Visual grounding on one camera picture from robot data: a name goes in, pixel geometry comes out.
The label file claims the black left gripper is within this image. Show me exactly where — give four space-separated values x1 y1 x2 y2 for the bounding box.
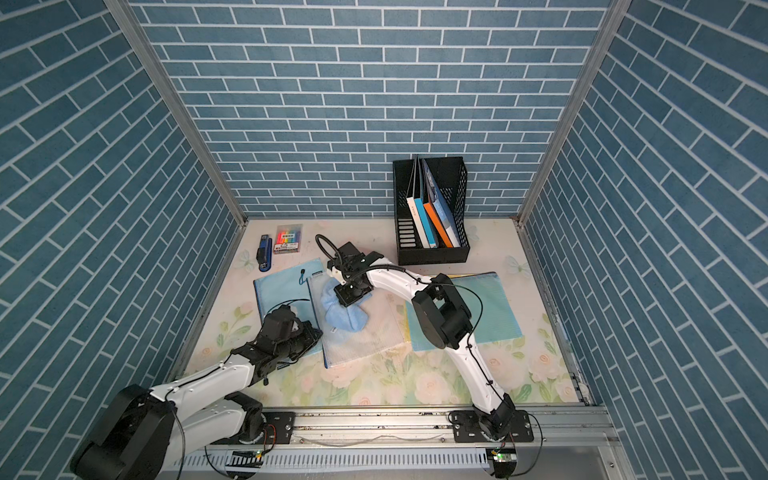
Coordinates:
274 320 326 361

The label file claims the blue microfiber cloth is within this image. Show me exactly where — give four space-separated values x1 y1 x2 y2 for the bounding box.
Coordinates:
321 278 368 332

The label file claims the clear mesh document bag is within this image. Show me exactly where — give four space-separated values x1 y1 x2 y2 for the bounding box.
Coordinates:
309 272 406 369

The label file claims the yellow mesh document bag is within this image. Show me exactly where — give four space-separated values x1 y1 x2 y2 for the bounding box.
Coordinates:
448 272 498 279

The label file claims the light blue mesh document bag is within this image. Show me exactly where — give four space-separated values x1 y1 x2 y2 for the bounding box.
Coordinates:
403 271 523 353

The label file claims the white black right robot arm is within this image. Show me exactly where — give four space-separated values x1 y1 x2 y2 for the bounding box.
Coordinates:
328 263 516 438

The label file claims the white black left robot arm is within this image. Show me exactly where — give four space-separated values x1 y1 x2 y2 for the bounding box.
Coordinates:
70 305 322 479

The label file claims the colourful marker pack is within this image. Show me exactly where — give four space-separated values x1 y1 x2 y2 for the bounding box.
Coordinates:
273 224 303 254

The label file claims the blue stapler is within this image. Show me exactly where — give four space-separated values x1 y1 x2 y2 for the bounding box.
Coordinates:
256 234 273 272

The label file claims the teal book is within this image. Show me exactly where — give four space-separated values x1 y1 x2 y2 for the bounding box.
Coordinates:
414 198 438 248

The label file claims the orange book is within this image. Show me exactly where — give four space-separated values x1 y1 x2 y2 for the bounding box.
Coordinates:
424 202 453 248

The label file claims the blue folder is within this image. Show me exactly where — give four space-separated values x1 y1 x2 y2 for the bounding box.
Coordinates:
421 159 461 248

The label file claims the black mesh file holder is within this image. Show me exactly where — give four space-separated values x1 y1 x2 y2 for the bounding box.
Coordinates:
393 157 470 265

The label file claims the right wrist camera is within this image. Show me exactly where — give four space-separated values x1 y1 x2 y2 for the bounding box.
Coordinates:
327 242 383 283

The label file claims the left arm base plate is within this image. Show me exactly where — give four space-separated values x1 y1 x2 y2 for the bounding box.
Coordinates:
214 411 296 447

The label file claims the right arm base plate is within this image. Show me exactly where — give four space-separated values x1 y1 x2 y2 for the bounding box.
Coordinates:
448 409 535 443

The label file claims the aluminium front rail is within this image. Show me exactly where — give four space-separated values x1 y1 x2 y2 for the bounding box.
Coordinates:
173 407 619 471

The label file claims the aluminium corner post left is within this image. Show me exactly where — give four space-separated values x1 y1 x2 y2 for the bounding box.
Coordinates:
104 0 247 227

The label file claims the aluminium corner post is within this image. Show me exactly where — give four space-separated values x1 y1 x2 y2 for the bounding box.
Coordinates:
104 0 247 227
517 0 631 228

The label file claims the aluminium corner post right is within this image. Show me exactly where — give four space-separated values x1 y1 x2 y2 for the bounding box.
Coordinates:
517 0 631 228

